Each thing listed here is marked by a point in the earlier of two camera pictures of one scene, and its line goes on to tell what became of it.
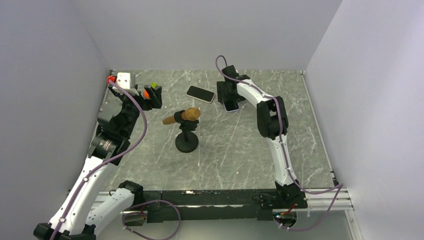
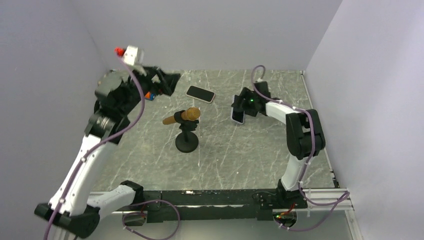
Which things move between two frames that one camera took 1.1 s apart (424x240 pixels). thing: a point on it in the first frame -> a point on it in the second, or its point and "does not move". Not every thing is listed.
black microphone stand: [186, 141] does not move
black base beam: [164, 206] does not move
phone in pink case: [200, 93] does not move
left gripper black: [155, 101] -> [168, 81]
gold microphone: [191, 114] does not move
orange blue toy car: [145, 95] does not move
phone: [231, 105] -> [237, 116]
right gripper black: [222, 87] -> [246, 93]
